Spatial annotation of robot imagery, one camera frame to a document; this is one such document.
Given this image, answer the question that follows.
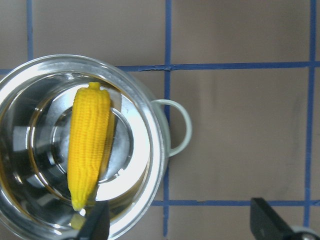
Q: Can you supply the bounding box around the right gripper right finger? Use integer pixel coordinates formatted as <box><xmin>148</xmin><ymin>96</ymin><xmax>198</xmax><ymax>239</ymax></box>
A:
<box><xmin>250</xmin><ymin>197</ymin><xmax>320</xmax><ymax>240</ymax></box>

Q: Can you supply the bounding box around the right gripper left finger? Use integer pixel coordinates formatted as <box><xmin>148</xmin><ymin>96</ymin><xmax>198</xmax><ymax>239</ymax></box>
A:
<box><xmin>62</xmin><ymin>200</ymin><xmax>110</xmax><ymax>240</ymax></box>

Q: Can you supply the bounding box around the yellow plastic corn cob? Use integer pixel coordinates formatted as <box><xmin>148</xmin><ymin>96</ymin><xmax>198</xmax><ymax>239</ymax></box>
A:
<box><xmin>67</xmin><ymin>82</ymin><xmax>111</xmax><ymax>211</ymax></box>

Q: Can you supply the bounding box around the pale green cooking pot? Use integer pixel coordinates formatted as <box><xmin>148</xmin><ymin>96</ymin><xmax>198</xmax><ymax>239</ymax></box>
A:
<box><xmin>0</xmin><ymin>54</ymin><xmax>193</xmax><ymax>240</ymax></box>

